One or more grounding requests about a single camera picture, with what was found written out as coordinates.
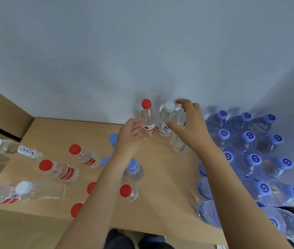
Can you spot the person's right hand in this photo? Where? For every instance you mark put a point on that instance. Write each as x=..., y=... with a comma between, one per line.
x=196, y=129

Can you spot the person's left hand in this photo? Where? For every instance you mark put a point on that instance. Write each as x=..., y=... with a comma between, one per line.
x=128, y=138

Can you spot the person's left fingers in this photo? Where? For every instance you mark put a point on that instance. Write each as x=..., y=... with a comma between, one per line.
x=140, y=129

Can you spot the person's right thumb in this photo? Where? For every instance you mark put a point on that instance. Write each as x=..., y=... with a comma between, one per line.
x=174, y=127

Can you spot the person's right forearm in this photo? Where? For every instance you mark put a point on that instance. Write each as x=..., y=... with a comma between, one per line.
x=240, y=199

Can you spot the person's left forearm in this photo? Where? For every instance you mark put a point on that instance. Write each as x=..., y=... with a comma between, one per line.
x=97, y=202

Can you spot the white cap water bottle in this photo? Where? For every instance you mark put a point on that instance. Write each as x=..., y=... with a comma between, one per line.
x=166, y=119
x=12, y=148
x=41, y=190

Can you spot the clear plastic water bottle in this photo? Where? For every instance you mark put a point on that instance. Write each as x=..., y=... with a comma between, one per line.
x=179, y=147

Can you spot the small plain blue cap bottle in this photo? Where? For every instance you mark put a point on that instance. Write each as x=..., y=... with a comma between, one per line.
x=113, y=138
x=105, y=161
x=134, y=169

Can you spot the group of printed blue-cap bottles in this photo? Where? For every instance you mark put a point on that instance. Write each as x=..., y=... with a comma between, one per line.
x=250, y=158

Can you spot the person's dark trousers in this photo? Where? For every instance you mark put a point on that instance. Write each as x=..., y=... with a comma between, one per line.
x=121, y=241

